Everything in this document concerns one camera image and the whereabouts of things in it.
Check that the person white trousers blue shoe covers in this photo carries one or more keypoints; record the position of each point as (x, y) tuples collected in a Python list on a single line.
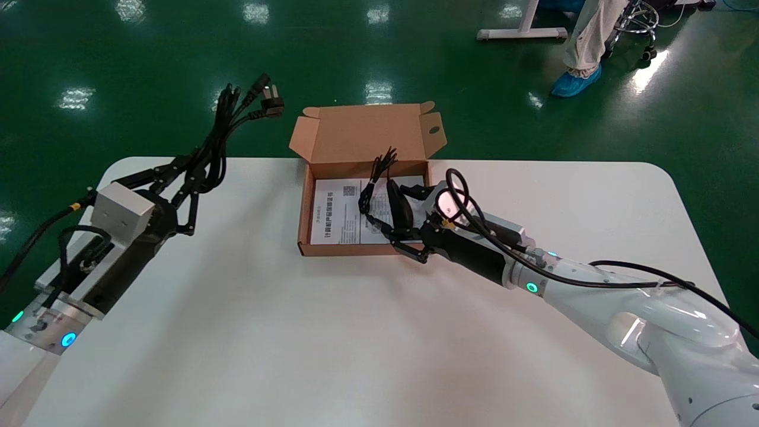
[(584, 41)]

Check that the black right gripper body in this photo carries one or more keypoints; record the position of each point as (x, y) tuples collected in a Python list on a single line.
[(468, 252)]

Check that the brown cardboard storage box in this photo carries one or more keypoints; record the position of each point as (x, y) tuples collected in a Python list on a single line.
[(362, 133)]

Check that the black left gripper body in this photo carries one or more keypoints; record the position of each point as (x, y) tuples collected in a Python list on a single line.
[(160, 225)]

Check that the white printed paper manual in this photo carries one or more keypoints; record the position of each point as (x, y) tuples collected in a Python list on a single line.
[(338, 213)]

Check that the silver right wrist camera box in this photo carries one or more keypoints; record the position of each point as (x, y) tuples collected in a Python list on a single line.
[(450, 201)]

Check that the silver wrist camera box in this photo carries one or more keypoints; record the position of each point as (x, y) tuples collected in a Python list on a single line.
[(450, 201), (121, 213)]

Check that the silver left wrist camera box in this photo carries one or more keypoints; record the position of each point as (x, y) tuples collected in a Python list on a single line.
[(121, 213)]

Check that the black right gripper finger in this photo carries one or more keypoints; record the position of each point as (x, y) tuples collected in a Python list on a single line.
[(418, 191), (409, 244)]

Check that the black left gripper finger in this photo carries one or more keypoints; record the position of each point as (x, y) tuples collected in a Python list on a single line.
[(160, 173), (190, 207)]

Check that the white table leg base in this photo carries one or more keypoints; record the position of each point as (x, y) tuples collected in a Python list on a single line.
[(522, 32)]

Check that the office chair wheeled base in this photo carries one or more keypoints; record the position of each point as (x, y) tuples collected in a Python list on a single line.
[(637, 21)]

